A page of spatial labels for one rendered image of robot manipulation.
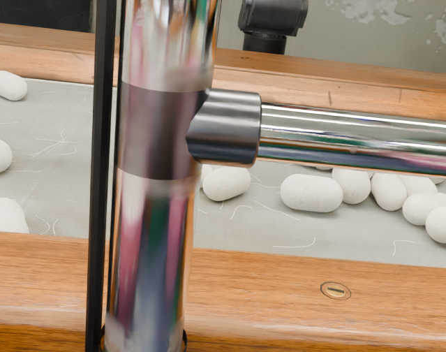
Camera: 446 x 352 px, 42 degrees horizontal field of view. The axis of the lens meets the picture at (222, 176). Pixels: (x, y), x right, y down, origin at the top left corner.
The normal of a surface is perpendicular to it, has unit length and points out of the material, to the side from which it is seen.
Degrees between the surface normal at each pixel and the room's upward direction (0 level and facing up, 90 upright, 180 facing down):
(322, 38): 90
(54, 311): 20
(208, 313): 0
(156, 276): 90
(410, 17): 90
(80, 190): 0
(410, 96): 45
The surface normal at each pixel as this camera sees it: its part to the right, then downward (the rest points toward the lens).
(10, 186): 0.12, -0.91
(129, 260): -0.41, 0.32
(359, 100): 0.12, -0.36
